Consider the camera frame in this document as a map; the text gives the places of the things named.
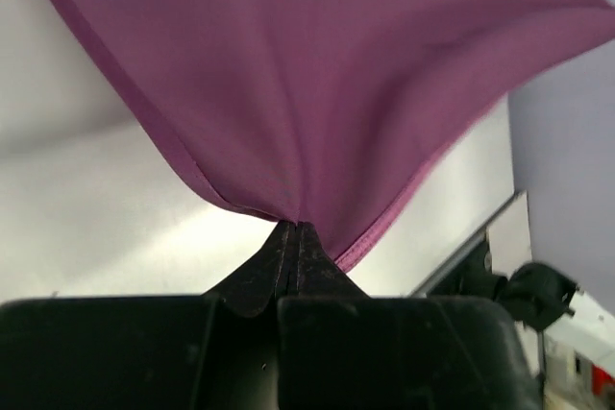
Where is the purple cloth napkin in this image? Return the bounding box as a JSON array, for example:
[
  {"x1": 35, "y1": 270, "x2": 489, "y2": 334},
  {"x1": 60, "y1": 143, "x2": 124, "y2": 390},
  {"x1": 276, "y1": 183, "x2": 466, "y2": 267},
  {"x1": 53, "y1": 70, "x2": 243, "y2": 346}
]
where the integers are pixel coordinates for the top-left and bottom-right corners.
[{"x1": 50, "y1": 0, "x2": 614, "y2": 270}]

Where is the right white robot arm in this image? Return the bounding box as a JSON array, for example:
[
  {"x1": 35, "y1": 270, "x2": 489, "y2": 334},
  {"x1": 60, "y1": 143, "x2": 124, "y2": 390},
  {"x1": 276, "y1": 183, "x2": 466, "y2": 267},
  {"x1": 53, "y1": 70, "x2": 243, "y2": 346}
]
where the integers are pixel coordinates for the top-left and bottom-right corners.
[{"x1": 496, "y1": 262, "x2": 614, "y2": 409}]

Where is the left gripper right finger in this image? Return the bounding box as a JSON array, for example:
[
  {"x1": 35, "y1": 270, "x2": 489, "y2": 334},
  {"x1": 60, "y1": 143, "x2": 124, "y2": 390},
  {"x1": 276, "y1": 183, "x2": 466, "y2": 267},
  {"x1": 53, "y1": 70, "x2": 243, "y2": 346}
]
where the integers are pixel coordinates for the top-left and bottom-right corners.
[{"x1": 276, "y1": 222, "x2": 542, "y2": 409}]

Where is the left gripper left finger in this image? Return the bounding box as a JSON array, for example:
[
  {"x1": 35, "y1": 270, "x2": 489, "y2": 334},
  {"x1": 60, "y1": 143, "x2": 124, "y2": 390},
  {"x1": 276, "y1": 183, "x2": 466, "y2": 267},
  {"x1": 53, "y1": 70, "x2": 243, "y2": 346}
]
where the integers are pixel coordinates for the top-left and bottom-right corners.
[{"x1": 1, "y1": 223, "x2": 293, "y2": 409}]

